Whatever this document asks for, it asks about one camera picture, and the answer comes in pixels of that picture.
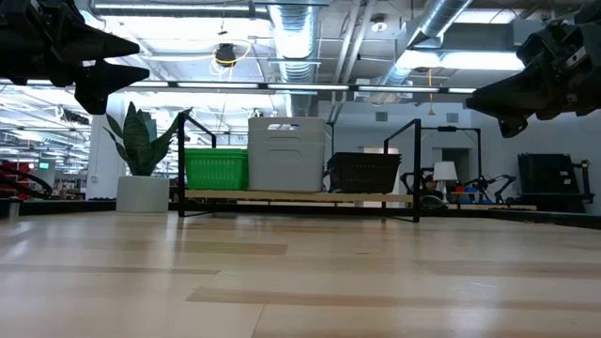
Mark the round ceiling sensor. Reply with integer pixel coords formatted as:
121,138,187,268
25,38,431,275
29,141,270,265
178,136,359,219
369,13,389,35

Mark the black yellow ceiling cord reel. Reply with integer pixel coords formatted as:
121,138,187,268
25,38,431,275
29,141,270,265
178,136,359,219
214,42,239,69

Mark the white plant pot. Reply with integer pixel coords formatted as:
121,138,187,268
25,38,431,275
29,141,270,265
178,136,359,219
115,175,171,214

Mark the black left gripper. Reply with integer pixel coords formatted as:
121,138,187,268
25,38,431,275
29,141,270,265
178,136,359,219
0,0,151,116

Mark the red background racking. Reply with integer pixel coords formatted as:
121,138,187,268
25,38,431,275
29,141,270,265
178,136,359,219
0,161,54,201

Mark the green snake plant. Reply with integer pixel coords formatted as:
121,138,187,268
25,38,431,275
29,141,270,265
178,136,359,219
103,100,194,177

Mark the black cross frame rail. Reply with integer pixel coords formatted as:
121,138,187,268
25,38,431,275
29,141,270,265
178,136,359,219
0,198,601,231

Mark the silver smooth ventilation duct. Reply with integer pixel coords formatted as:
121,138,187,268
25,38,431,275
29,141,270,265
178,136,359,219
378,0,474,95

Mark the person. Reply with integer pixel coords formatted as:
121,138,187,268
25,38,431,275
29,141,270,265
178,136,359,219
419,173,445,202

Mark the white table lamp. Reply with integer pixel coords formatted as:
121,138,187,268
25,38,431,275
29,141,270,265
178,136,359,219
430,161,459,205

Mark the black equipment cart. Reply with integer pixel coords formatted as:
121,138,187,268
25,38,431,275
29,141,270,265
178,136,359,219
517,152,595,214

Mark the silver ribbed ventilation duct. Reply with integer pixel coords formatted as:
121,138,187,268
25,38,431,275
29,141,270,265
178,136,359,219
268,4,321,118

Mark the long ceiling light bar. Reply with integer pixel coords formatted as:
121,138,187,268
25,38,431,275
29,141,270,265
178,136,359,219
131,78,478,97

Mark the wooden shelf with black frame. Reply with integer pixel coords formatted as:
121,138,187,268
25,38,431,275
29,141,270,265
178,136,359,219
177,111,423,224

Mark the background wooden workbench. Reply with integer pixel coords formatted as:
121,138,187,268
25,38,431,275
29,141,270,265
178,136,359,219
445,202,539,212

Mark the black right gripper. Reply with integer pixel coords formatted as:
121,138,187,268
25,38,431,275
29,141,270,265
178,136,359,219
465,2,601,139

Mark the yellow hanging cord plug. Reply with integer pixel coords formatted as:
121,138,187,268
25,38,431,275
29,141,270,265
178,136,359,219
425,68,437,117

